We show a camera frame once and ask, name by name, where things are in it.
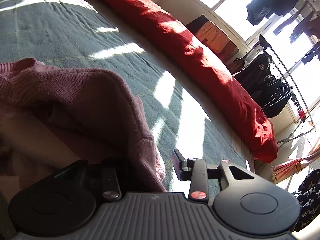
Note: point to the black clothes drying rack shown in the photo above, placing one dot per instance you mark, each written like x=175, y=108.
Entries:
x=303, y=112

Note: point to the dark hanging shirt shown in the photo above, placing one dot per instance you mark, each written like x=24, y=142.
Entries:
x=259, y=9

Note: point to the orange cloth on cabinet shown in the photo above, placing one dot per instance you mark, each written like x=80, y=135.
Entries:
x=213, y=37

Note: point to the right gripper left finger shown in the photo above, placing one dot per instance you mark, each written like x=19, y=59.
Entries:
x=98, y=179

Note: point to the pink and white knit sweater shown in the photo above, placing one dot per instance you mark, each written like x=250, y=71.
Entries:
x=52, y=117

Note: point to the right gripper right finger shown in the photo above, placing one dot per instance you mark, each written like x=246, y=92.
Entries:
x=199, y=173

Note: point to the red duvet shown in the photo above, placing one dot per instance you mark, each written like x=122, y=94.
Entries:
x=173, y=39

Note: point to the black star pattern garment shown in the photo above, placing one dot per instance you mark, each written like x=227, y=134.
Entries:
x=308, y=195

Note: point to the green plaid bed blanket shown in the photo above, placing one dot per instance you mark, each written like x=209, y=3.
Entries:
x=84, y=33

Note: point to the pink striped cloth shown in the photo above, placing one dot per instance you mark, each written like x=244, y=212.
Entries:
x=285, y=170

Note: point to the black jacket on rack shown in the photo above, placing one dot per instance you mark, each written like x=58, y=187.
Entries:
x=265, y=89

